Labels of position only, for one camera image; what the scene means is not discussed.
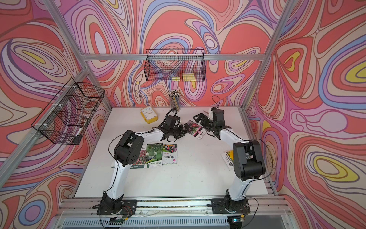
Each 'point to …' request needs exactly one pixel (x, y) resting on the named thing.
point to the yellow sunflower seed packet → (228, 157)
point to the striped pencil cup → (175, 100)
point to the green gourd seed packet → (154, 155)
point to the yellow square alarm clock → (148, 114)
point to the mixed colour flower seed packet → (170, 154)
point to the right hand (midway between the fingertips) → (197, 123)
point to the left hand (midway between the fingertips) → (191, 132)
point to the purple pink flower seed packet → (198, 131)
